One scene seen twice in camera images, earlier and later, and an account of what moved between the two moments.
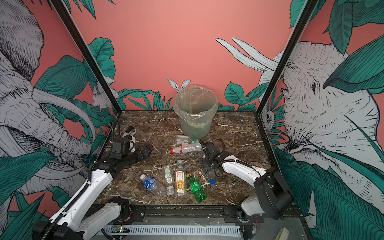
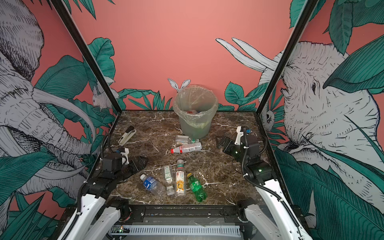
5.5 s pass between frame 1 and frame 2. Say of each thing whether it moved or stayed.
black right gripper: moved
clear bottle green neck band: stayed
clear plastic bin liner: stayed
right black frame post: stayed
